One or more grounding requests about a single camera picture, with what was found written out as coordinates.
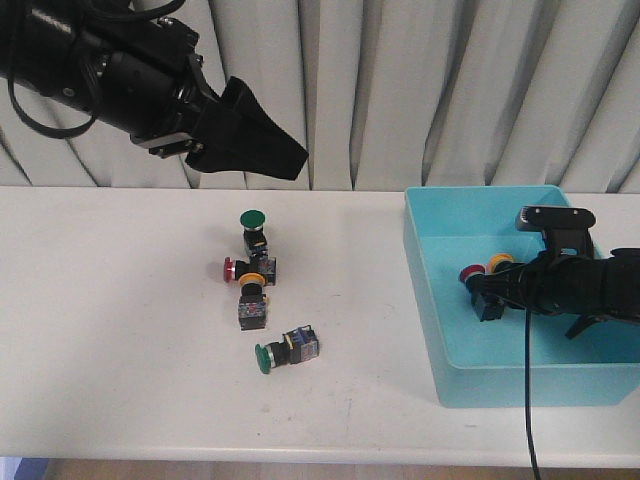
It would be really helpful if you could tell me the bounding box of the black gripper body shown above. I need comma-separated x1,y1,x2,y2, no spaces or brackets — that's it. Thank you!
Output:
97,16,220,159
509,259,562,316

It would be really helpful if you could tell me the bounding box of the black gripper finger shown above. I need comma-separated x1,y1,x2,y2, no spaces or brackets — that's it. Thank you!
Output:
472,269,522,295
186,107,308,181
480,295,525,313
221,76,308,155

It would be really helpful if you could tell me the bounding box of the red push button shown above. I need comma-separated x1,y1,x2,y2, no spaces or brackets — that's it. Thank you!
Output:
223,256,277,285
459,264,504,322

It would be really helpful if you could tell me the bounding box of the yellow push button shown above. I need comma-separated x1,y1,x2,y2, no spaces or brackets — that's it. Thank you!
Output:
237,273,267,331
486,253,515,274

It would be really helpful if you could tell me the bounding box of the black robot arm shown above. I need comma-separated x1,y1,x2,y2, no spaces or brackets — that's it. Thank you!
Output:
459,248,639,339
1,1,308,181

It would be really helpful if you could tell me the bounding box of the teal plastic box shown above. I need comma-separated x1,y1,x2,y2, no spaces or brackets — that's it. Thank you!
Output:
404,185,639,408

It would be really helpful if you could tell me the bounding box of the upright green push button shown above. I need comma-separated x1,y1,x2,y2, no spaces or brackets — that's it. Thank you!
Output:
240,209,268,256

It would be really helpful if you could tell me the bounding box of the lying red push button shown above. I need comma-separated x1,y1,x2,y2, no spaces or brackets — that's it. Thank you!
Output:
223,256,277,285

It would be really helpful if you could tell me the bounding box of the lying yellow push button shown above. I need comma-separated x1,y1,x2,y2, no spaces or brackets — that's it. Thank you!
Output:
237,273,267,331

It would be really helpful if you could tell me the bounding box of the grey pleated curtain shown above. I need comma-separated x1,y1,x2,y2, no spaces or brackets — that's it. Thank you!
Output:
0,0,640,192

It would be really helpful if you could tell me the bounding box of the lying green push button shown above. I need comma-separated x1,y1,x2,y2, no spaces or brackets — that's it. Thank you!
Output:
254,325,320,374

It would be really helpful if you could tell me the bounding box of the black camera cable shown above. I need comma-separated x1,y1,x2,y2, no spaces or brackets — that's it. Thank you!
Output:
522,264,544,480

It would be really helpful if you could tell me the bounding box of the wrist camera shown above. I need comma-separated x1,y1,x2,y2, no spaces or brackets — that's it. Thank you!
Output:
515,205,596,262

